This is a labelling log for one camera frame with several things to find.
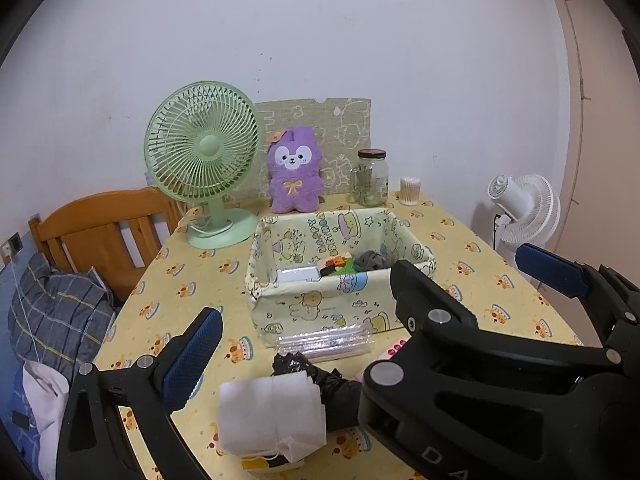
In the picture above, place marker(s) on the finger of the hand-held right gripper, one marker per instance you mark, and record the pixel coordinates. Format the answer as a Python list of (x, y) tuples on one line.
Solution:
[(550, 270), (425, 295)]

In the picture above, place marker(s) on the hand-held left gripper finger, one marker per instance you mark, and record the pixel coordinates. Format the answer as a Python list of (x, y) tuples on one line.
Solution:
[(192, 360)]

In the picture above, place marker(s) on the white tissue pack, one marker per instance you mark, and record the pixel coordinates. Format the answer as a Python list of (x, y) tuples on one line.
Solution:
[(270, 415)]

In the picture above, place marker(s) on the cartoon print fabric storage box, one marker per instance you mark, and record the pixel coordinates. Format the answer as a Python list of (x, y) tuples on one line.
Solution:
[(310, 302)]

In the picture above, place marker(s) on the black plastic bag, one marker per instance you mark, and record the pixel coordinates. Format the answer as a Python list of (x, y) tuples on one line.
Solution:
[(340, 400)]

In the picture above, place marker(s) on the white face mask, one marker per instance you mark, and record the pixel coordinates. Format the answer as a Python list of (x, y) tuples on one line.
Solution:
[(300, 450)]

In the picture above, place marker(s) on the grey scrunchie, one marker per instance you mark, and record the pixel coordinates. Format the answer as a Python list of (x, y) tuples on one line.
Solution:
[(372, 259)]

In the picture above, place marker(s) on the white standing fan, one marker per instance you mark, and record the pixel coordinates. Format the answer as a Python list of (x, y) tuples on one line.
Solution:
[(530, 205)]

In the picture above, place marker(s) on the green small item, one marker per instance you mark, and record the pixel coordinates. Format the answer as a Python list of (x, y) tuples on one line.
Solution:
[(357, 267)]

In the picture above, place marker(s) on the yellow printed tablecloth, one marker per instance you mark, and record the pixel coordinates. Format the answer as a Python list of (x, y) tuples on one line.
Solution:
[(210, 275)]

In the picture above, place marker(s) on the black and orange small item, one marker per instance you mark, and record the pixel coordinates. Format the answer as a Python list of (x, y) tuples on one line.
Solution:
[(332, 266)]

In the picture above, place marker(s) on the toothpick holder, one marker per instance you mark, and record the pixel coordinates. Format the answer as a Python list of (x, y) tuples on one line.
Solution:
[(409, 191)]

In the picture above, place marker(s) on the clear plastic pack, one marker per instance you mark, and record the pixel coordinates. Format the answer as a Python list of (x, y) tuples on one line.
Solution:
[(325, 342)]

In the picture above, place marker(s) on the yellow small packet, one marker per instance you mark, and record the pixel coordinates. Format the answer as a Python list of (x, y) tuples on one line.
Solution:
[(257, 464)]

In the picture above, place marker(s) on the white flat packet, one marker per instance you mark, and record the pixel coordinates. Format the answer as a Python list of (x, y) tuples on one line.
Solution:
[(300, 274)]

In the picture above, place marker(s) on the glass jar with lid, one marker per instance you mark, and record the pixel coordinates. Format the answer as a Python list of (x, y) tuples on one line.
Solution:
[(371, 180)]

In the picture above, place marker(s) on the grey plaid pillow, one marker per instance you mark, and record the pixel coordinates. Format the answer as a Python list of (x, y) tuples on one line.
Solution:
[(60, 310)]

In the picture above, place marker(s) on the white cloth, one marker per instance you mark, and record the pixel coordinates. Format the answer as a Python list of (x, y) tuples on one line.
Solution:
[(45, 400)]

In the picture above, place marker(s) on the wooden headboard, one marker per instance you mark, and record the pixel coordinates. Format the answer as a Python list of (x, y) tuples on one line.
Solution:
[(100, 230)]

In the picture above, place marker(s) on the beige door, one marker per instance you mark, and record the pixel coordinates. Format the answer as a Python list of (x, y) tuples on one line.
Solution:
[(600, 110)]

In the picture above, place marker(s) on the purple plush toy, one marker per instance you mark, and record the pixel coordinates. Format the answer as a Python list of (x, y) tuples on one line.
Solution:
[(295, 175)]

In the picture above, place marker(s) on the blue bed sheet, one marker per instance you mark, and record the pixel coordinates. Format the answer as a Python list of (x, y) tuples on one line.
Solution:
[(12, 410)]

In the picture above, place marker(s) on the green desk fan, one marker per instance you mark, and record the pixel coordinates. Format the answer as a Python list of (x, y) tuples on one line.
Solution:
[(202, 145)]

